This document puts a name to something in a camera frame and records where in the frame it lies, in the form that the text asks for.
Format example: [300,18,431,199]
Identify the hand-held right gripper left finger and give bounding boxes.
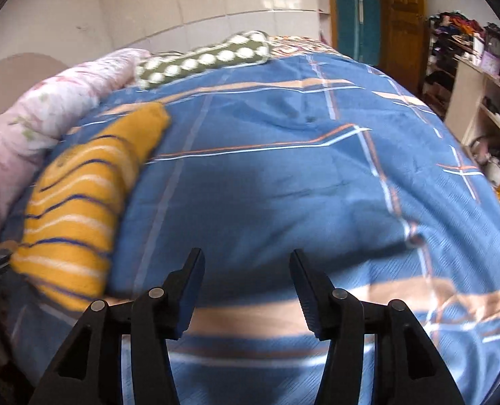
[28,248,205,405]

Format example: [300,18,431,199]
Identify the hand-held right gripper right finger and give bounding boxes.
[289,250,466,405]

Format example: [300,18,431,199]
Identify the yellow striped sweater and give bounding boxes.
[10,102,171,312]

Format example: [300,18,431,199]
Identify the blue patterned bed sheet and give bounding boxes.
[0,36,500,405]

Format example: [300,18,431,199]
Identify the pink floral duvet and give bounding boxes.
[0,48,151,249]

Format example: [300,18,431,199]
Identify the beige bed headboard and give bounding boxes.
[0,53,71,131]

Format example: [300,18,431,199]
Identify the green bolster pillow white spots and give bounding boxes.
[135,30,273,90]

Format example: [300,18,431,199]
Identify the white shelf unit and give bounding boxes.
[444,55,500,190]

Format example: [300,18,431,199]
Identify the brown wooden door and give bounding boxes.
[379,0,428,93]

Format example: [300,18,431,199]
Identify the purple clock box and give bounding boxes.
[481,38,500,77]

